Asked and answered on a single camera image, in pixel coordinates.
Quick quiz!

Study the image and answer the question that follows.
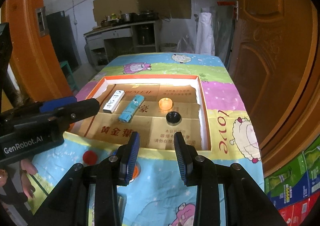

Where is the orange bottle cap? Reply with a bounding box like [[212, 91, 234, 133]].
[[132, 163, 140, 180]]

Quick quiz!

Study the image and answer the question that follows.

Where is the colourful cartoon tablecloth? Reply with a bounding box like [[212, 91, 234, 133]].
[[28, 53, 264, 225]]

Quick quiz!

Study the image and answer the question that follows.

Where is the white Hello Kitty box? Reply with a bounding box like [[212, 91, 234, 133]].
[[103, 90, 125, 113]]

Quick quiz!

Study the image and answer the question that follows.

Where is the red bottle cap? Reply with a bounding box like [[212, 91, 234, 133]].
[[82, 150, 98, 166]]

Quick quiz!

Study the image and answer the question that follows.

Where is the black bottle cap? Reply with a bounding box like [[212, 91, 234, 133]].
[[166, 111, 182, 126]]

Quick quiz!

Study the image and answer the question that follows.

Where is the translucent amber bottle cap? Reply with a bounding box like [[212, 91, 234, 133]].
[[158, 97, 173, 111]]

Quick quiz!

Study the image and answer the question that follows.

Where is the person's hand with nails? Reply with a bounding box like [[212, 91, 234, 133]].
[[0, 159, 38, 198]]

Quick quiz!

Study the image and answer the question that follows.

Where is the orange wooden door right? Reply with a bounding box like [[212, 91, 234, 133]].
[[229, 0, 319, 176]]

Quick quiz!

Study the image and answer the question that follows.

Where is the teal slim box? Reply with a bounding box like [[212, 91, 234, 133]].
[[118, 95, 145, 123]]

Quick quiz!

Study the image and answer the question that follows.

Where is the white kitchen counter cabinet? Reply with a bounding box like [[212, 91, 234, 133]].
[[84, 20, 162, 71]]

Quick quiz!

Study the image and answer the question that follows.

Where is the green and blue carton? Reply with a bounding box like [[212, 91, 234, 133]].
[[264, 138, 320, 209]]

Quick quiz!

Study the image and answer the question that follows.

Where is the white rolled sack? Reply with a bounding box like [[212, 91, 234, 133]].
[[195, 12, 215, 56]]

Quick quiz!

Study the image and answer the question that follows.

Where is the green stool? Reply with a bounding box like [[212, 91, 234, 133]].
[[60, 60, 79, 91]]

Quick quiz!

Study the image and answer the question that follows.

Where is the orange wooden door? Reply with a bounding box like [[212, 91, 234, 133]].
[[1, 0, 72, 102], [229, 0, 319, 176]]

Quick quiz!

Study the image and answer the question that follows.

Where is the orange wooden door left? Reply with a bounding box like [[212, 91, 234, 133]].
[[1, 0, 72, 102]]

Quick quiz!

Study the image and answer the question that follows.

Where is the red carton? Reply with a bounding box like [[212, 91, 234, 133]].
[[278, 192, 319, 226]]

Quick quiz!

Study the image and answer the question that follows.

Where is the orange-rimmed shallow cardboard tray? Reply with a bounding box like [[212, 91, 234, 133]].
[[71, 75, 211, 150]]

